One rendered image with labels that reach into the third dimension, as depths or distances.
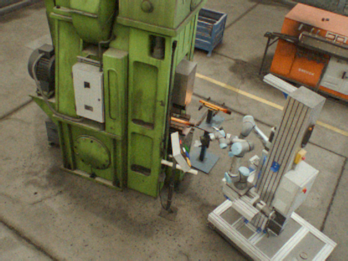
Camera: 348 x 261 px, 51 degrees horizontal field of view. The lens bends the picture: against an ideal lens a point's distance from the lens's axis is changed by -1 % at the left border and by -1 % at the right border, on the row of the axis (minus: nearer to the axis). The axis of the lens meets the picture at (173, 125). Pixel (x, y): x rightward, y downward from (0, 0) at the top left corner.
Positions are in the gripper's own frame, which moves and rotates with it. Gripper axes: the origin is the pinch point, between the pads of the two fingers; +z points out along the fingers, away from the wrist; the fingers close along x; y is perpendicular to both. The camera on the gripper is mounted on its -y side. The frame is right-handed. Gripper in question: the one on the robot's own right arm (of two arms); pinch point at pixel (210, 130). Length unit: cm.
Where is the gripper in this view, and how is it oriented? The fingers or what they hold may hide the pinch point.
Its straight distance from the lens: 442.7
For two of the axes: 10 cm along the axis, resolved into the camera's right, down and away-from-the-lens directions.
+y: -0.8, 7.7, 6.4
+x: 3.5, -5.8, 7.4
